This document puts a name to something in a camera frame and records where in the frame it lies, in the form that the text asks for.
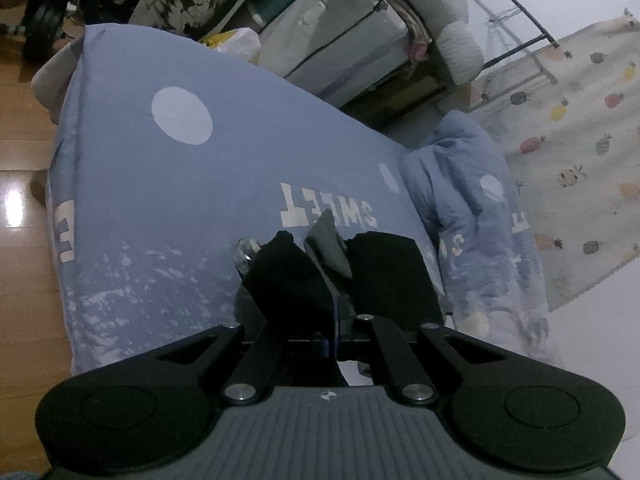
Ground blue printed bed sheet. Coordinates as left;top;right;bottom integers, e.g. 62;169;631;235
45;24;453;377

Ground black dumbbell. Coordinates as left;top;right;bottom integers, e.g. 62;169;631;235
0;0;76;57

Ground white plush cushion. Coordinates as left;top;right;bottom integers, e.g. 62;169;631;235
359;0;487;87

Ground white fabric storage box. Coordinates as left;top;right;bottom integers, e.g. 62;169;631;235
259;0;412;107

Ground grey garment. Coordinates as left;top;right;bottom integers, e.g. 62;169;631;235
304;209;357;282

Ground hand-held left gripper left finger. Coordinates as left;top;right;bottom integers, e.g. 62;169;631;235
150;296;337;407

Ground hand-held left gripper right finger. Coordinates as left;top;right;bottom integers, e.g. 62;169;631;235
336;295;507;407

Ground grey cloth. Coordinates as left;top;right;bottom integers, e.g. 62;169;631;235
31;39;87;123

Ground black garment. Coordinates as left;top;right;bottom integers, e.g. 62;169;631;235
242;230;447;346

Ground metal drying rack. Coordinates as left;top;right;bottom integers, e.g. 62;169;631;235
464;0;558;73

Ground blue printed quilt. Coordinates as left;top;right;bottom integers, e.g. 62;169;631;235
400;110;552;363

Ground yellow and white plastic bag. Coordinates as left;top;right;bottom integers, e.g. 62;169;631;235
199;27;262;63

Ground pineapple printed curtain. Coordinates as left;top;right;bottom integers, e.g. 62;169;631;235
469;15;640;313

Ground shiny metal object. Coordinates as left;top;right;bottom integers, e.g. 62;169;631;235
233;237;262;277

